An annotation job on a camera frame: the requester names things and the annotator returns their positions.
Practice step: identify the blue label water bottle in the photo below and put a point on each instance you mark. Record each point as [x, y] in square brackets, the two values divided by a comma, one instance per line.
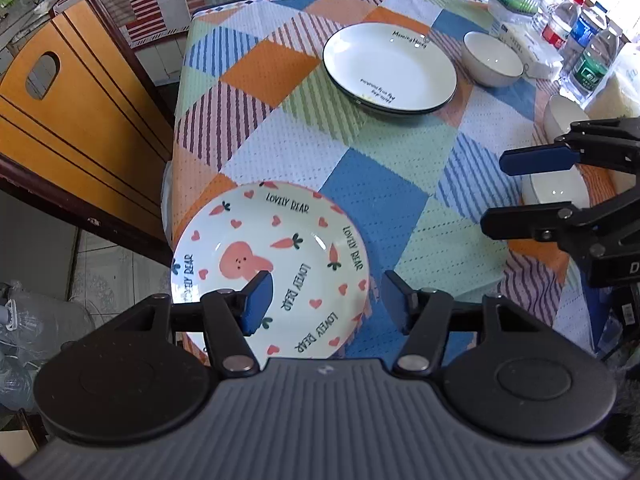
[590, 21]

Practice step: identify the wooden chair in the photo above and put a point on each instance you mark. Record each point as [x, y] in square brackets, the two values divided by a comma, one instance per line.
[84, 136]

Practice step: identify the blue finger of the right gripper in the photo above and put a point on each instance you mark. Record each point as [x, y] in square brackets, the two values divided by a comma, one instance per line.
[538, 159]
[552, 222]

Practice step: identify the clear water bottle at back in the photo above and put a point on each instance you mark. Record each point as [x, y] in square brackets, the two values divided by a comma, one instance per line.
[545, 10]

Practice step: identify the pink rabbit patterned plate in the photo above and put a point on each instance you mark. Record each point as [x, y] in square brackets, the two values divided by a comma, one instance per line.
[311, 249]

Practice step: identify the red label water bottle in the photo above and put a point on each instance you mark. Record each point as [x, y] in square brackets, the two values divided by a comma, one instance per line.
[561, 22]

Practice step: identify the white tissue pack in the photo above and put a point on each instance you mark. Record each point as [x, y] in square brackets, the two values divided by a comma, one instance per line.
[540, 59]

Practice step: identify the white bowl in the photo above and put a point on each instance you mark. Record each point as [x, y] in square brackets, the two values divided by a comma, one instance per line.
[489, 61]
[559, 114]
[556, 187]

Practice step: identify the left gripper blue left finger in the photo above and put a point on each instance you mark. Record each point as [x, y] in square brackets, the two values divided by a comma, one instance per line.
[229, 317]

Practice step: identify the bag of rice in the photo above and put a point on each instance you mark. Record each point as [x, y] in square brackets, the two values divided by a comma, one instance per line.
[617, 95]

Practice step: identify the green label water bottle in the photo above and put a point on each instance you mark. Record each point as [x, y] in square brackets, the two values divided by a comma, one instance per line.
[585, 67]

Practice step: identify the colourful patchwork tablecloth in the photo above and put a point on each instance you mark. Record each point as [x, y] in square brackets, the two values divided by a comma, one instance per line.
[255, 103]

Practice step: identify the large white sun plate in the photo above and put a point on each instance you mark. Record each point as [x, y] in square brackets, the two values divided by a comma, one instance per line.
[390, 68]

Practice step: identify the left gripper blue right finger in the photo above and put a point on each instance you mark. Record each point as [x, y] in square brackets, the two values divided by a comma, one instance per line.
[423, 316]

